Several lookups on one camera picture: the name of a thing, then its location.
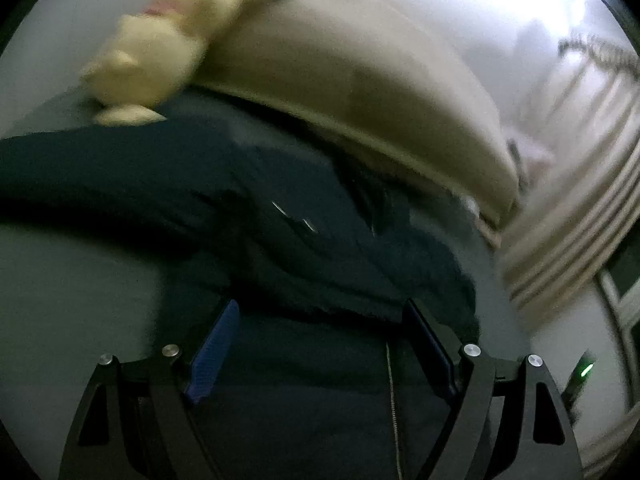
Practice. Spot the dark puffer jacket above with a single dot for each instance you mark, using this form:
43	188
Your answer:
300	270

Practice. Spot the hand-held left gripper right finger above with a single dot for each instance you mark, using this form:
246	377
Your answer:
431	352

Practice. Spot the beige headboard cushion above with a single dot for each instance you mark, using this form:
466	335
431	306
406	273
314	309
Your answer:
350	85

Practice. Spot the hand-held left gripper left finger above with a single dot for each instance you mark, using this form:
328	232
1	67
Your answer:
215	350

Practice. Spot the cream curtain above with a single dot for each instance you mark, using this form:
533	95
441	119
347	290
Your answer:
575	240

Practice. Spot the yellow plush toy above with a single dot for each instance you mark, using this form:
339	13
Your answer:
160	50

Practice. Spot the bed with grey sheet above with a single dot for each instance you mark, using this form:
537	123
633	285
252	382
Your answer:
60	300

